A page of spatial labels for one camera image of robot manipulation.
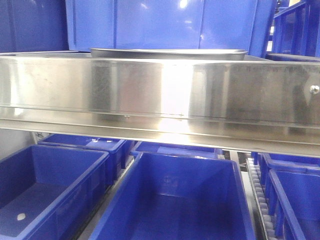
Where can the stainless steel shelf front panel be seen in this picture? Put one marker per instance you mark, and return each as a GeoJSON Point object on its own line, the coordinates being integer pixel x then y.
{"type": "Point", "coordinates": [258, 106]}

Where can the upper right blue bin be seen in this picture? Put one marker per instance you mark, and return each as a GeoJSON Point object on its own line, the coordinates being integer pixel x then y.
{"type": "Point", "coordinates": [296, 35]}

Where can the upper middle blue bin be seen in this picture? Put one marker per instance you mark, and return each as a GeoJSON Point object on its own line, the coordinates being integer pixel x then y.
{"type": "Point", "coordinates": [170, 24]}

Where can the silver screw on panel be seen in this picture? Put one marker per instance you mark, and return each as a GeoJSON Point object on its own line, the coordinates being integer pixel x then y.
{"type": "Point", "coordinates": [314, 89]}

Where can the silver metal tray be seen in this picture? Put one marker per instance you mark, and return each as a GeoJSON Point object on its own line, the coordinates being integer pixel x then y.
{"type": "Point", "coordinates": [171, 54]}

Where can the rear right blue bin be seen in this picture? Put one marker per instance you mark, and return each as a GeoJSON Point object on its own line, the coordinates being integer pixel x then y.
{"type": "Point", "coordinates": [284, 162]}

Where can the upper left blue bin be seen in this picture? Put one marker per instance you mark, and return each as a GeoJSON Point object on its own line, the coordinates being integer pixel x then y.
{"type": "Point", "coordinates": [33, 25]}

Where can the right roller rail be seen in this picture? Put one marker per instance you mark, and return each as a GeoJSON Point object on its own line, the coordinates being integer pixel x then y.
{"type": "Point", "coordinates": [265, 220]}

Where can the blue bin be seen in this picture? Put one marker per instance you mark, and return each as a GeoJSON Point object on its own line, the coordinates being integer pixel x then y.
{"type": "Point", "coordinates": [118, 150]}
{"type": "Point", "coordinates": [296, 35]}
{"type": "Point", "coordinates": [284, 162]}
{"type": "Point", "coordinates": [170, 24]}
{"type": "Point", "coordinates": [165, 197]}
{"type": "Point", "coordinates": [47, 192]}
{"type": "Point", "coordinates": [33, 25]}
{"type": "Point", "coordinates": [176, 149]}
{"type": "Point", "coordinates": [294, 204]}

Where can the lower middle blue bin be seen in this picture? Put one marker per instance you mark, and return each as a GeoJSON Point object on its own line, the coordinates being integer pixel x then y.
{"type": "Point", "coordinates": [165, 197]}

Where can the rear middle blue bin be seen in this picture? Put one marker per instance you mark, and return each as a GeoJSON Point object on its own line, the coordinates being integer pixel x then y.
{"type": "Point", "coordinates": [176, 149]}

